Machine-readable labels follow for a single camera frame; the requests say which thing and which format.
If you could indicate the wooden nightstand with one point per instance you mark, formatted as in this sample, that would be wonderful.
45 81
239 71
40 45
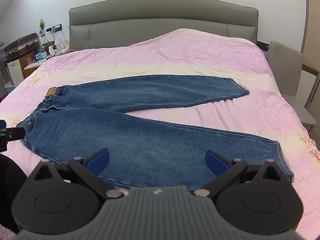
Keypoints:
31 59

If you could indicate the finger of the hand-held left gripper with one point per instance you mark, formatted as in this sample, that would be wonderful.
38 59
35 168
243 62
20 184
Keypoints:
13 133

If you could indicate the pink bed blanket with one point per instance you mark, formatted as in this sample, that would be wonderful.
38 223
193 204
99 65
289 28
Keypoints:
187 57

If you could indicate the white cabinet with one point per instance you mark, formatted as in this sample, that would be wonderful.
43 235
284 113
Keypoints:
15 73

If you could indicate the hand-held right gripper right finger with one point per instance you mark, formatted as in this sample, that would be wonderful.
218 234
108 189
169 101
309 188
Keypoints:
216 163

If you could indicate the wooden desk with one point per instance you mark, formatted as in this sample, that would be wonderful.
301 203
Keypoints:
310 73

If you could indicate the white table lamp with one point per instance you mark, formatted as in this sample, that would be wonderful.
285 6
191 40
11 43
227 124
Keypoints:
59 43

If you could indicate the green potted plant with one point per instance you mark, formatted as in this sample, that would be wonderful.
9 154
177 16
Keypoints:
41 27

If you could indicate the person's dark clothing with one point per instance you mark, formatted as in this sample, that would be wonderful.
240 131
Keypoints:
11 192

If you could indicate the wall power strip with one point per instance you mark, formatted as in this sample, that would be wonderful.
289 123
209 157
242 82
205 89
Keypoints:
54 28

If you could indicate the blue denim pants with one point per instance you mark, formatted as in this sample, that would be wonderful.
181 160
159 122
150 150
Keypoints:
150 142

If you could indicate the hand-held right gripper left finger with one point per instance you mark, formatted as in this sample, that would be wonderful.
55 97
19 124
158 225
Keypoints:
98 162

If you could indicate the dark suitcase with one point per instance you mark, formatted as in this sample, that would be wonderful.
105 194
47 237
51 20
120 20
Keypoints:
21 43

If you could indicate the pink fluffy cloth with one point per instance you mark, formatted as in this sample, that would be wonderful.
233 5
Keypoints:
6 233

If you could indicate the grey upholstered chair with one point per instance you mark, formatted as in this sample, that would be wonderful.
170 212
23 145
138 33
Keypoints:
285 67

